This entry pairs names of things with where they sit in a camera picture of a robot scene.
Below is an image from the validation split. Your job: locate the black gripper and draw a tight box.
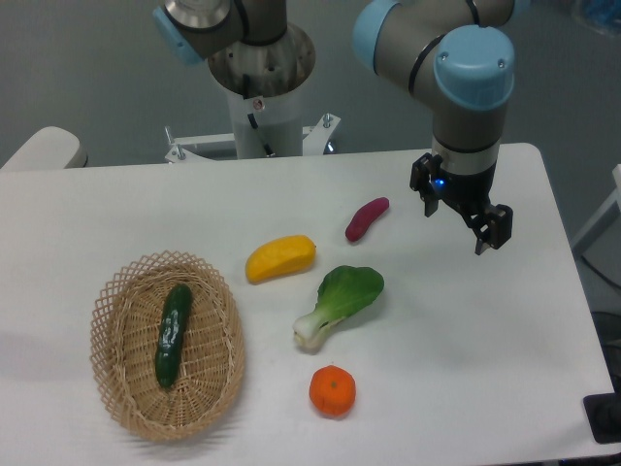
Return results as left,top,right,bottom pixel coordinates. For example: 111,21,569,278
409,152,513,255

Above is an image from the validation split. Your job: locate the white furniture frame at right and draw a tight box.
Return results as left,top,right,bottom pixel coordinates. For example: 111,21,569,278
570,164,620,256

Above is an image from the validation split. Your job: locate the yellow mango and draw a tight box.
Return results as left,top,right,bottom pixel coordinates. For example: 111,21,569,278
245,235,316,283

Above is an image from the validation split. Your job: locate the purple sweet potato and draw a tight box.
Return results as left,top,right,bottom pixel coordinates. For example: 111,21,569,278
344,197,390,243

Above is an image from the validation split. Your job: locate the black device at table edge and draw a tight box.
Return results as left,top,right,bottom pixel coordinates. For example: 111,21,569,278
583,393,620,445

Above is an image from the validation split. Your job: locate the green cucumber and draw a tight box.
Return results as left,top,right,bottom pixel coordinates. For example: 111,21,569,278
154,283,193,389

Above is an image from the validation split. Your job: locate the orange tangerine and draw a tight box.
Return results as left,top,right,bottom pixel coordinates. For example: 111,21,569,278
309,365,356,417

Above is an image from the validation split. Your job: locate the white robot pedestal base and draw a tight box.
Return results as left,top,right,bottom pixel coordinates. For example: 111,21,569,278
154,9,332,159

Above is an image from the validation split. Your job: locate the green bok choy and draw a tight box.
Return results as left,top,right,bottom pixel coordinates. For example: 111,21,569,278
292,265,384,351

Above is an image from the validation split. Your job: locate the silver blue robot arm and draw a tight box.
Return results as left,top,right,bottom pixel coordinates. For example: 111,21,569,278
153,1,520,251

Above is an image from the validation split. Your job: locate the white chair armrest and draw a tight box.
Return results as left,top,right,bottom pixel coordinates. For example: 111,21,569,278
1,126,88,173

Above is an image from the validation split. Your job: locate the woven wicker basket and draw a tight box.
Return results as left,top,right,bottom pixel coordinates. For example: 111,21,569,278
90,251,245,442

